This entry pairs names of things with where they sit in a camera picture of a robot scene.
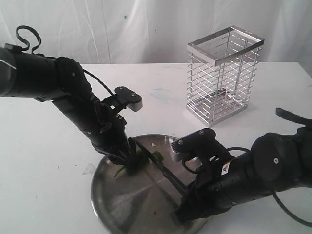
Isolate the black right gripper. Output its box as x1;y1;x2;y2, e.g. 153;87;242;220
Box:
174;168;234;217

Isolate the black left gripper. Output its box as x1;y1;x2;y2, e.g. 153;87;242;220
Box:
87;99;142;168

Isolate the green cucumber piece with stem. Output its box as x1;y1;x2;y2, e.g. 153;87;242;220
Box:
114;150;164;178

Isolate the black handled knife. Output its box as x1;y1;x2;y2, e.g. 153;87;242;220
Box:
133;139;187;195

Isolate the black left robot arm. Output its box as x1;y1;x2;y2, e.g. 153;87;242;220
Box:
0;44;142;168

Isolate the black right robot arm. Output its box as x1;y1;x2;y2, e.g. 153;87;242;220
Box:
171;108;312;223

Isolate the round steel plate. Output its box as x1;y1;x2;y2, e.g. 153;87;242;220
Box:
91;133;210;234

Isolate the white backdrop curtain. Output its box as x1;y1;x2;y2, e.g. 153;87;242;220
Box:
0;0;312;69

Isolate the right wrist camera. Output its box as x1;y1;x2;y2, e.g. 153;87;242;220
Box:
170;128;234;169

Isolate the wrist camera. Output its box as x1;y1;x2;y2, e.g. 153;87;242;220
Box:
101;86;143;114
170;128;234;169

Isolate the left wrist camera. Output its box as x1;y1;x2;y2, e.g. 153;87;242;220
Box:
101;86;143;114

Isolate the chrome wire utensil basket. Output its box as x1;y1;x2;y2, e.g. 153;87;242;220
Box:
186;26;265;127

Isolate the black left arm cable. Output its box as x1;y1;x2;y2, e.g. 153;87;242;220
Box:
4;24;115;96

